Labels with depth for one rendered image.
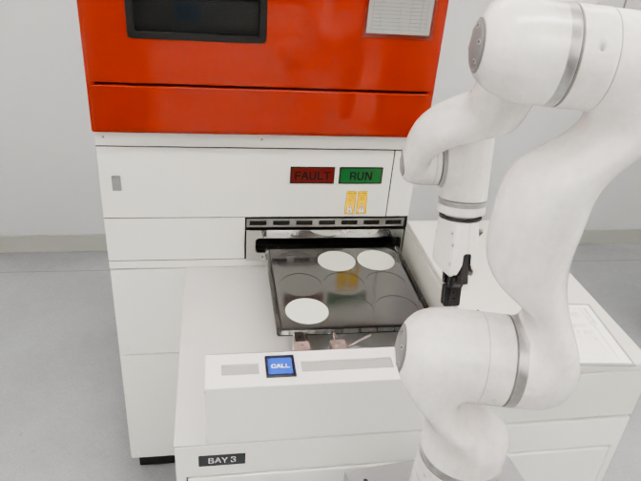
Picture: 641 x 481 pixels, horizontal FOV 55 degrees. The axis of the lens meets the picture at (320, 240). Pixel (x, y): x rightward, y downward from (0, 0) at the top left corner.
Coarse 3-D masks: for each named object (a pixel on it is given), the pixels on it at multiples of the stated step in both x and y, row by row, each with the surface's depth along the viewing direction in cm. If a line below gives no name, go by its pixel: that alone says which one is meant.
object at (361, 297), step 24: (288, 264) 158; (312, 264) 159; (360, 264) 161; (288, 288) 149; (312, 288) 150; (336, 288) 151; (360, 288) 151; (384, 288) 152; (408, 288) 153; (336, 312) 142; (360, 312) 143; (384, 312) 143; (408, 312) 144
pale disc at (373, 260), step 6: (366, 252) 167; (372, 252) 167; (378, 252) 167; (360, 258) 164; (366, 258) 164; (372, 258) 164; (378, 258) 165; (384, 258) 165; (390, 258) 165; (366, 264) 161; (372, 264) 161; (378, 264) 162; (384, 264) 162; (390, 264) 162
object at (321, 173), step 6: (294, 168) 158; (300, 168) 158; (306, 168) 158; (312, 168) 159; (318, 168) 159; (294, 174) 159; (300, 174) 159; (306, 174) 159; (312, 174) 159; (318, 174) 160; (324, 174) 160; (330, 174) 160; (294, 180) 160; (300, 180) 160; (306, 180) 160; (312, 180) 160; (318, 180) 161; (324, 180) 161; (330, 180) 161
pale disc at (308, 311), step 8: (288, 304) 143; (296, 304) 143; (304, 304) 144; (312, 304) 144; (320, 304) 144; (288, 312) 140; (296, 312) 141; (304, 312) 141; (312, 312) 141; (320, 312) 141; (296, 320) 138; (304, 320) 138; (312, 320) 139; (320, 320) 139
